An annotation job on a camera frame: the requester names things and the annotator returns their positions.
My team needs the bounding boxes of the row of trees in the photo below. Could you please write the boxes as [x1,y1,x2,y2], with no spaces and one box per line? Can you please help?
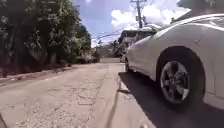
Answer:
[0,0,101,78]

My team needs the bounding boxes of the grey concrete road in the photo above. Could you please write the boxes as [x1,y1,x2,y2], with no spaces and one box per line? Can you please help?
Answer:
[0,61,224,128]

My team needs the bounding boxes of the white car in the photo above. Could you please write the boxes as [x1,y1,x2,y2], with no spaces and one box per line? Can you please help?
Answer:
[123,13,224,111]

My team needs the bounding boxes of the overhead wires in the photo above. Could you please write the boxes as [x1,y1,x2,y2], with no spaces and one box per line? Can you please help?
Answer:
[89,0,158,44]

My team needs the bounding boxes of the roadside kerb strip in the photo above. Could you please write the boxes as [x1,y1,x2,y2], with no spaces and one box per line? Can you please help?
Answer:
[0,64,82,87]

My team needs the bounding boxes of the pale distant wall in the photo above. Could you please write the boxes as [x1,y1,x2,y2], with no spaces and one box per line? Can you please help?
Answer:
[99,57,122,64]

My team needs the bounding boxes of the distant building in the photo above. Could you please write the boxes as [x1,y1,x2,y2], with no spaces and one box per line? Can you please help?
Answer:
[115,29,140,58]

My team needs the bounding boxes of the utility pole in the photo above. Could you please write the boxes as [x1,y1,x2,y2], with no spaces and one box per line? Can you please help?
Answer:
[130,0,148,30]

